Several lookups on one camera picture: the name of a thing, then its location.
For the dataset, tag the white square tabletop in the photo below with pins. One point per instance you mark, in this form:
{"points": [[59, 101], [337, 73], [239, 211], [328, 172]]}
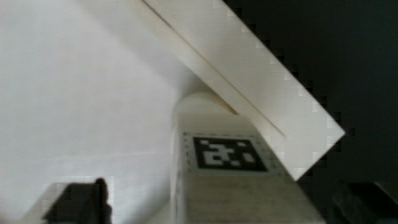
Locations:
{"points": [[104, 60]]}

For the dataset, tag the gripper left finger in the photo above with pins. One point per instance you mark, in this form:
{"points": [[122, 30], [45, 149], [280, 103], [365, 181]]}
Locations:
{"points": [[75, 205]]}

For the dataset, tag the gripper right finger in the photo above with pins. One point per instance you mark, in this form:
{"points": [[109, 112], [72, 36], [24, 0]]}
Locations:
{"points": [[365, 203]]}

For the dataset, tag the white leg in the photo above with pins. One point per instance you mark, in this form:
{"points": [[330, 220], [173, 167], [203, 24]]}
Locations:
{"points": [[232, 186]]}

